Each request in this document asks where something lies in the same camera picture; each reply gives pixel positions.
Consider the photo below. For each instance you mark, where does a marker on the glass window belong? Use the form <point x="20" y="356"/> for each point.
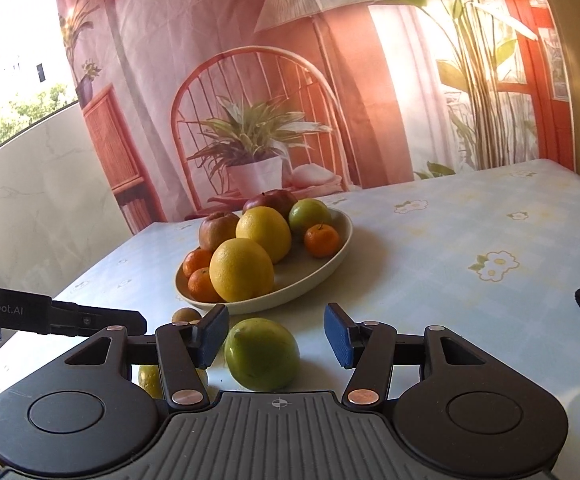
<point x="10" y="85"/>

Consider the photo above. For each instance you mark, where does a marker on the floral checked tablecloth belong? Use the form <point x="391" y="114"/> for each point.
<point x="444" y="270"/>

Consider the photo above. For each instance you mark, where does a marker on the large green citrus fruit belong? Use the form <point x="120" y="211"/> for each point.
<point x="262" y="355"/>

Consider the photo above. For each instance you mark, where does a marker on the printed room scene wall tapestry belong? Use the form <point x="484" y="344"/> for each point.
<point x="394" y="85"/>

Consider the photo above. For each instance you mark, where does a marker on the yellow citrus fruit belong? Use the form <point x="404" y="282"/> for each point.
<point x="242" y="270"/>
<point x="265" y="230"/>

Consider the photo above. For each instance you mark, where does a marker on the red apple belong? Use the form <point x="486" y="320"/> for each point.
<point x="270" y="200"/>

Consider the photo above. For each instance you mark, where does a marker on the cream round plate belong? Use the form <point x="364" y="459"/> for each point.
<point x="300" y="270"/>

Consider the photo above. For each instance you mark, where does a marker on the small orange tangerine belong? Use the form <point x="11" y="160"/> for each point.
<point x="321" y="241"/>
<point x="202" y="285"/>
<point x="195" y="261"/>

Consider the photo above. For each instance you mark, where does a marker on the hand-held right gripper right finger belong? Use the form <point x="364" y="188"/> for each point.
<point x="337" y="337"/>

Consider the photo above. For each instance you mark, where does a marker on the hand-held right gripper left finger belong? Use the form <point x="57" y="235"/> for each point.
<point x="212" y="335"/>

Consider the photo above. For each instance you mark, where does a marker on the wrinkled brownish apple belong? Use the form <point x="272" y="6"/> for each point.
<point x="216" y="230"/>

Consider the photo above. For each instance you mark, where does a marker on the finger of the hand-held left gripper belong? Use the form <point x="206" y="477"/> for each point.
<point x="100" y="319"/>

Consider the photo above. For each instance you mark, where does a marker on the small green citrus fruit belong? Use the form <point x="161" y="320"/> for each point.
<point x="307" y="212"/>

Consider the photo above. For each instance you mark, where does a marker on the yellow-green citrus fruit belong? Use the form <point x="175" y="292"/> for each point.
<point x="149" y="379"/>

